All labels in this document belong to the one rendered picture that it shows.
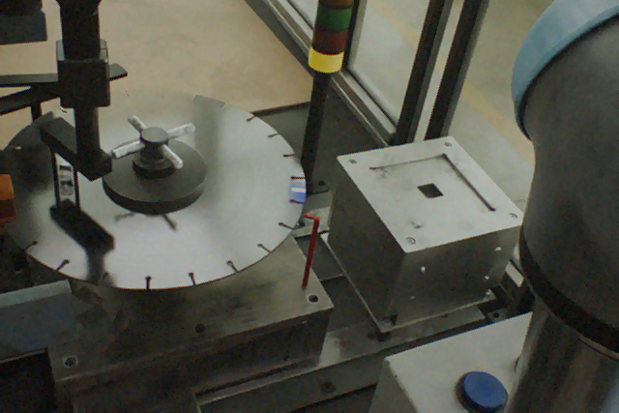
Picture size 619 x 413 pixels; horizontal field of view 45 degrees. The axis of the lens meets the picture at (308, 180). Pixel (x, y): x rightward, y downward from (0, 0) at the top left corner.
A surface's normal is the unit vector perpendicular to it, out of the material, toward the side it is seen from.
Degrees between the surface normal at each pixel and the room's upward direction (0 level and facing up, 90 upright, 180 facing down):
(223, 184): 0
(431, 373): 0
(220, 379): 90
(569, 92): 84
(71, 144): 0
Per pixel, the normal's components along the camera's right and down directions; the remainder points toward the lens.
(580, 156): -0.99, 0.01
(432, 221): 0.14, -0.76
